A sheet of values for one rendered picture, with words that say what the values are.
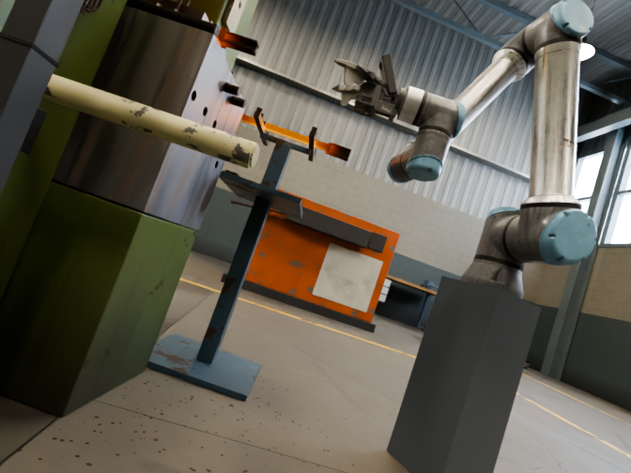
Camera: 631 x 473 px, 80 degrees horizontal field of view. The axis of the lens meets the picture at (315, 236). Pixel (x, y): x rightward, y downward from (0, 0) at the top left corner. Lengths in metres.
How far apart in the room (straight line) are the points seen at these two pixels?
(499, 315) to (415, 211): 8.11
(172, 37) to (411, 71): 9.31
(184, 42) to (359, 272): 3.86
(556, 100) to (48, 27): 1.15
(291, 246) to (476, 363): 3.47
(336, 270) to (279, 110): 5.36
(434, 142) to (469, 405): 0.74
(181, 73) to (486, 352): 1.09
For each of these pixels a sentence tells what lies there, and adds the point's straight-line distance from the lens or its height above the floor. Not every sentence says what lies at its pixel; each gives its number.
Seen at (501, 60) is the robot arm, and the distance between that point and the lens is 1.42.
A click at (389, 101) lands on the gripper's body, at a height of 0.96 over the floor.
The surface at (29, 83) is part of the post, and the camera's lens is 0.55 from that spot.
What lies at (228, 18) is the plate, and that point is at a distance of 1.55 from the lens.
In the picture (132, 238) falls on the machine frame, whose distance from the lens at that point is 0.93.
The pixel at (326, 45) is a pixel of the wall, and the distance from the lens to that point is 9.88.
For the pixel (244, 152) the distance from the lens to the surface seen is 0.63.
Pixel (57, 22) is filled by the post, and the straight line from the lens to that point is 0.57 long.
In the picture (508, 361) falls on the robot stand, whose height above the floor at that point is 0.41.
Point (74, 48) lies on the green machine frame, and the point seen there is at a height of 0.73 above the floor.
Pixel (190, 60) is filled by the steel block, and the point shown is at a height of 0.84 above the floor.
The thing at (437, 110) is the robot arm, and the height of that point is 0.97.
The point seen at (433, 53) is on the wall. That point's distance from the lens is 10.60.
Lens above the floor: 0.47
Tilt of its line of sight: 5 degrees up
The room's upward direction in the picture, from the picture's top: 19 degrees clockwise
